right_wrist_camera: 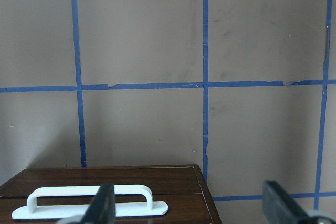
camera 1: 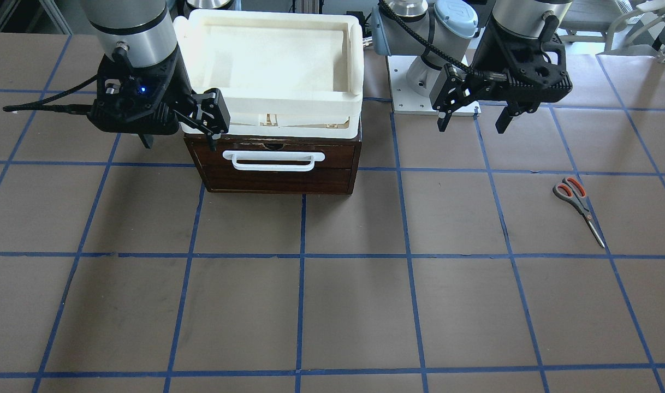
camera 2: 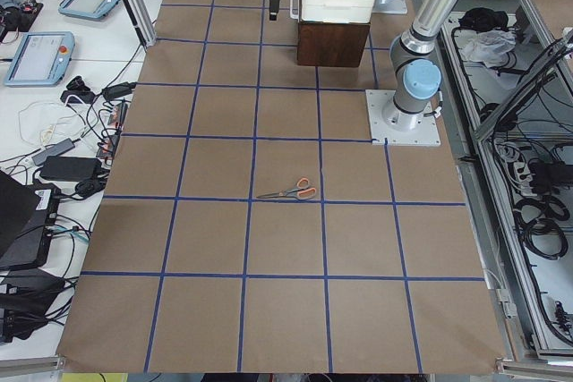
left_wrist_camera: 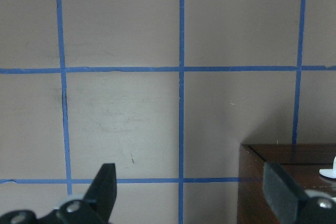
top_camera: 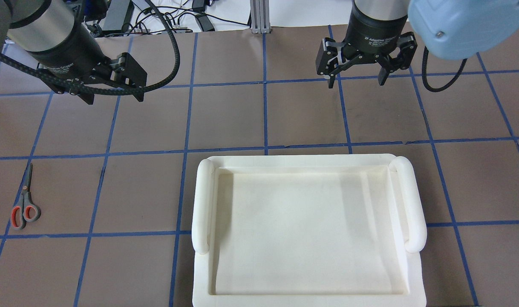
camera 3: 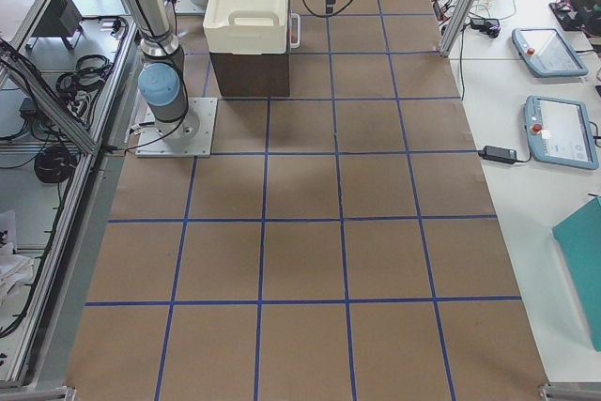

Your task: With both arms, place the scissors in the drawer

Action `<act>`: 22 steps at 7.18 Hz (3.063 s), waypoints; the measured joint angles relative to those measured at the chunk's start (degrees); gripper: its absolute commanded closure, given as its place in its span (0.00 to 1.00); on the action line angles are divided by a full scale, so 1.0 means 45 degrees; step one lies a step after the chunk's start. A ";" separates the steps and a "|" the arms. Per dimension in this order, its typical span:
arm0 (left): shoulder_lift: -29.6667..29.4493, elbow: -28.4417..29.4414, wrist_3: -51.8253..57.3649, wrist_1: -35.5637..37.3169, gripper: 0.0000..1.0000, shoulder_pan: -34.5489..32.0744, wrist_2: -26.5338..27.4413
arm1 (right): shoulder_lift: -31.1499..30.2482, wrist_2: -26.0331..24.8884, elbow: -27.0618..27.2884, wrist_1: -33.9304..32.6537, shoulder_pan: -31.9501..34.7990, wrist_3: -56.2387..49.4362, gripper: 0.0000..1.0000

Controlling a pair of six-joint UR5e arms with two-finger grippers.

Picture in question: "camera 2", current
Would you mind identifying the white drawer handle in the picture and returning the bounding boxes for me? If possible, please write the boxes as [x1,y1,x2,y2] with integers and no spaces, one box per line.
[289,0,300,21]

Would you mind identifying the brown wooden drawer box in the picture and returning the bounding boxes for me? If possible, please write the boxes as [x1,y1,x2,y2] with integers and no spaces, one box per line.
[296,21,370,68]

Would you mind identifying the orange grey handled scissors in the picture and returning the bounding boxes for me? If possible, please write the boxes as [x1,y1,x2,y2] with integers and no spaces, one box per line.
[257,177,317,200]

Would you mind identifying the blue teach pendant near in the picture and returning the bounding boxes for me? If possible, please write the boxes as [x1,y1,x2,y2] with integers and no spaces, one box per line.
[4,31,75,87]

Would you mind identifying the black power adapter brick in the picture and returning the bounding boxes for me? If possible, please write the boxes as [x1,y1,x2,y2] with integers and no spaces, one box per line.
[39,156,101,182]

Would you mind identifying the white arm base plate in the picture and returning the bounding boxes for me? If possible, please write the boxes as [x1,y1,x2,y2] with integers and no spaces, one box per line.
[365,89,440,147]

